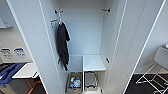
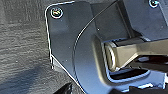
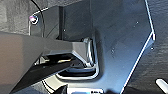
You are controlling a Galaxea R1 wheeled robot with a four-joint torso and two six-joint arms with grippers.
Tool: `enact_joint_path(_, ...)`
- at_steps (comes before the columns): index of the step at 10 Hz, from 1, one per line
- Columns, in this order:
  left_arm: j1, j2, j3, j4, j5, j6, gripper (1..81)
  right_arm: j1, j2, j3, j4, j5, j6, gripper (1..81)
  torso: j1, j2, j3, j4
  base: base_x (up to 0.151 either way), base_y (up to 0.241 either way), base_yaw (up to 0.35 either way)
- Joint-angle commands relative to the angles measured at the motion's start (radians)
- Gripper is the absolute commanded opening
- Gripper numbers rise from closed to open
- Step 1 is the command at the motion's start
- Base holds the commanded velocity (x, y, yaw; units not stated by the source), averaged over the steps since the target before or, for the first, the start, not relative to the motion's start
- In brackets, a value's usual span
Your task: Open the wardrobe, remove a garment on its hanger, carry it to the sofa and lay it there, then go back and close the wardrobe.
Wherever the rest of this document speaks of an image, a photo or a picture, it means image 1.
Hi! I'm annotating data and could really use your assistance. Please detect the small blue item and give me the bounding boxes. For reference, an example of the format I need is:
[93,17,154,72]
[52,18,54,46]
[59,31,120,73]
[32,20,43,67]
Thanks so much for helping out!
[69,83,76,90]

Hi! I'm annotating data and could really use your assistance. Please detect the clear white bag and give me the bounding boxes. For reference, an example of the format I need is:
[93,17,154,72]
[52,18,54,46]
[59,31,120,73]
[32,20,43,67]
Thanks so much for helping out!
[73,78,82,89]

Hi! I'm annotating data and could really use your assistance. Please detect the orange white warning sticker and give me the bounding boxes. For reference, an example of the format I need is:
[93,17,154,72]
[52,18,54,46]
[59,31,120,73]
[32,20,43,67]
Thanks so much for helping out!
[49,17,60,26]

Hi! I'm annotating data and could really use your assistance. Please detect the white wardrobe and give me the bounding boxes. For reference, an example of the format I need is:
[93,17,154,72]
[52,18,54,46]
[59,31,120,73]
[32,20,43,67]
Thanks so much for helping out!
[38,0,158,94]

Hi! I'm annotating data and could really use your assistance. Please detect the black garment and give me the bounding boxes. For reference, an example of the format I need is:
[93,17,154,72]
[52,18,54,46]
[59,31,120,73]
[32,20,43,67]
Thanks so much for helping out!
[54,21,72,72]

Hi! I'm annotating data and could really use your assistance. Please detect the white plastic hanger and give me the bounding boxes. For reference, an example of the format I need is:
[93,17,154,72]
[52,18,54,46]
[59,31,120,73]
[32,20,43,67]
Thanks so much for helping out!
[56,12,65,27]

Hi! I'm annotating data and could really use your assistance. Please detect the orange folding stand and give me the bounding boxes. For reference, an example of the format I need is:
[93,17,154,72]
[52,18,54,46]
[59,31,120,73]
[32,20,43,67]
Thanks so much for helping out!
[25,77,43,94]

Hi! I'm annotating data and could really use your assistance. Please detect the small green ball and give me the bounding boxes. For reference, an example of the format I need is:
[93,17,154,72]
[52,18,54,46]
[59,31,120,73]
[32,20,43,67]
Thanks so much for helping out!
[69,77,76,83]

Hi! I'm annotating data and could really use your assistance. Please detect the pale wire frame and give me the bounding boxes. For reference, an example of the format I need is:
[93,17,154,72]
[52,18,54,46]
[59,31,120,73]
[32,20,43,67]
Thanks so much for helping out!
[83,70,101,93]

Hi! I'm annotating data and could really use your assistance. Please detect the brown storage box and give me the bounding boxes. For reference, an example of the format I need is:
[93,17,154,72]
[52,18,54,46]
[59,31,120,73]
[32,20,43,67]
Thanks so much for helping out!
[66,71,84,94]

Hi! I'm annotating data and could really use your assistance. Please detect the black wardrobe hook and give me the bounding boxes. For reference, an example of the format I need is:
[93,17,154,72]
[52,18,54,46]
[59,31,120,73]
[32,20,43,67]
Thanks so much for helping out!
[101,7,111,13]
[54,8,65,15]

